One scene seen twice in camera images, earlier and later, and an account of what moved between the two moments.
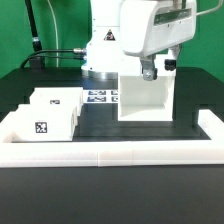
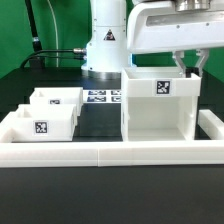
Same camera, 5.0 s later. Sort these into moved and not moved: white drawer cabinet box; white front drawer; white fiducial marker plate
Moved: white drawer cabinet box
Not moved: white fiducial marker plate; white front drawer
